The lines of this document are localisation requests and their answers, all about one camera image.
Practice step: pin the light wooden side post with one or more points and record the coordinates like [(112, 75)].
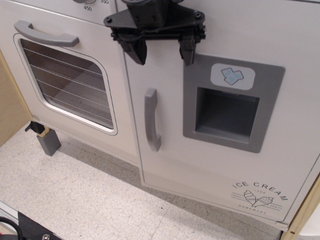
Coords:
[(305, 211)]

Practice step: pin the grey oven door handle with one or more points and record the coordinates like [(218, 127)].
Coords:
[(64, 40)]

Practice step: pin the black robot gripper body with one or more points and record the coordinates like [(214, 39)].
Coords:
[(156, 20)]

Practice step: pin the white toy fridge door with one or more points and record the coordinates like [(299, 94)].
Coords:
[(270, 185)]

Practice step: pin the white toy oven door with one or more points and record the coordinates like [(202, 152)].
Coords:
[(82, 91)]

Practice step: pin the black clamp bracket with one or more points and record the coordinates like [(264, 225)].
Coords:
[(36, 127)]

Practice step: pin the wooden left side panel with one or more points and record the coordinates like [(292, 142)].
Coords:
[(14, 113)]

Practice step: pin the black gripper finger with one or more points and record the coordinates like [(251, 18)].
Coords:
[(137, 50), (187, 48)]

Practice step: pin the grey fridge door handle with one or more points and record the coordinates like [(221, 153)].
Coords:
[(150, 104)]

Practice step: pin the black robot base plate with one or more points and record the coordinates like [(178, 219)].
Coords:
[(34, 231)]

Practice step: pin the grey oven temperature knob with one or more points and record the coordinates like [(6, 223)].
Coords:
[(84, 1)]

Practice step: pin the grey kitchen leg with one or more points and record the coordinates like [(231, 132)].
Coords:
[(49, 141)]

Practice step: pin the grey ice dispenser panel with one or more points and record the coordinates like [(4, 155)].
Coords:
[(229, 102)]

